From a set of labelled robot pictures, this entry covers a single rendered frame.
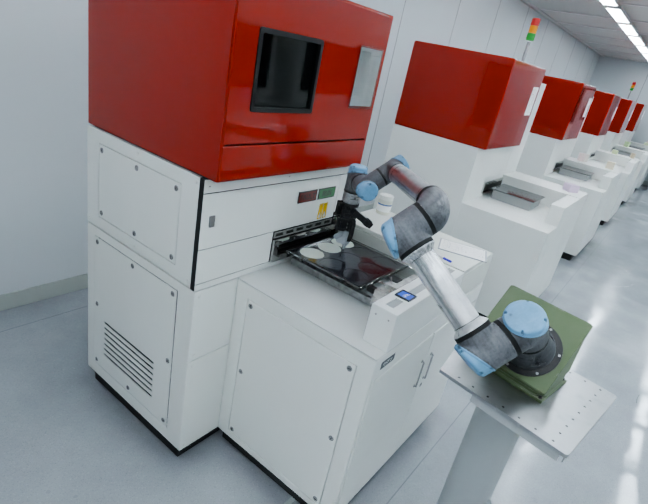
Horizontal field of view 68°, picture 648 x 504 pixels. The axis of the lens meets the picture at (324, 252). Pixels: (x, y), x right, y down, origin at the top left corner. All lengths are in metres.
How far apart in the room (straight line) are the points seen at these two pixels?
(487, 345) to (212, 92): 1.07
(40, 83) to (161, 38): 1.29
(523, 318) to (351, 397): 0.60
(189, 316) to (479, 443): 1.08
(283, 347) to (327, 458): 0.42
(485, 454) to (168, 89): 1.57
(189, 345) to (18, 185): 1.49
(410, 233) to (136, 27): 1.09
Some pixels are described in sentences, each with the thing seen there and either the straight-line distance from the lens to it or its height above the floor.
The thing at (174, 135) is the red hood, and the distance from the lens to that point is 1.65.
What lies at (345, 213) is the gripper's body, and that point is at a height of 1.06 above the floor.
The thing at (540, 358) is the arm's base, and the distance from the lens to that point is 1.60.
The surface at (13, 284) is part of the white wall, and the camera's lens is 3.17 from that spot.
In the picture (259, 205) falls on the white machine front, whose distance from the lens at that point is 1.75.
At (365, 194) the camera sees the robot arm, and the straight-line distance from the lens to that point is 1.79.
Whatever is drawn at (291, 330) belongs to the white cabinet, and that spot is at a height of 0.74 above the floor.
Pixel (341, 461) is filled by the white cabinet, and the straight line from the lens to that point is 1.82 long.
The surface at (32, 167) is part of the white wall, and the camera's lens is 2.95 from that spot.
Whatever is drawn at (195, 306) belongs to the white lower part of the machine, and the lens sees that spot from 1.74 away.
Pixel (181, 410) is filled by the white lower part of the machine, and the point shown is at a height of 0.29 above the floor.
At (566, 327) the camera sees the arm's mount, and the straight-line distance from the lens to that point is 1.70.
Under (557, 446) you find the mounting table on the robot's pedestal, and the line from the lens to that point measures 1.51.
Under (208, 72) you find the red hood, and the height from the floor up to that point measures 1.53.
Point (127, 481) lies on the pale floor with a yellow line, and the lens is 2.19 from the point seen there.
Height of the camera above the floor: 1.67
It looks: 23 degrees down
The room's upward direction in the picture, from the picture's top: 12 degrees clockwise
